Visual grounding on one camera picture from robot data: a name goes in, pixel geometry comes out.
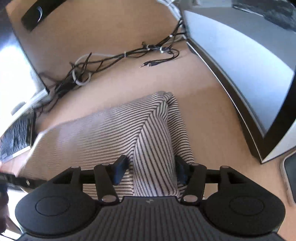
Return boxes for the black cable bundle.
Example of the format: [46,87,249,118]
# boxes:
[38,19,188,114]

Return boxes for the black power strip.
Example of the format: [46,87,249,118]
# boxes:
[21,0,68,31]

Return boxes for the grey white cable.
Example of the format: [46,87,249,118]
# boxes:
[72,53,126,87]

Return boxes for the black audio jack cable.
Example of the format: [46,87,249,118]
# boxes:
[139,49,179,68]

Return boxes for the white computer case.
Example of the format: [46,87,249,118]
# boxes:
[179,0,296,164]

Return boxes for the black computer monitor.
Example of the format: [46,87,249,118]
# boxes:
[0,0,50,109]

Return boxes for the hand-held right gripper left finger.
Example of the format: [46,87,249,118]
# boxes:
[54,155,130,205]

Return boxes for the white plug cable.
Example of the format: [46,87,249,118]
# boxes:
[158,0,185,24]

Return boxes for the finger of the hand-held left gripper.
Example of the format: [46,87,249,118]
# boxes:
[0,171,45,189]

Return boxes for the black keyboard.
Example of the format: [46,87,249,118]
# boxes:
[0,110,37,163]

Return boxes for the white cased phone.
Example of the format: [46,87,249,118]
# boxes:
[279,153,296,205]

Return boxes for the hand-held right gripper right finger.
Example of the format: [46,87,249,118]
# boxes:
[174,155,247,205]

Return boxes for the striped knit garment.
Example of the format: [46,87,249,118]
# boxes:
[20,91,195,202]

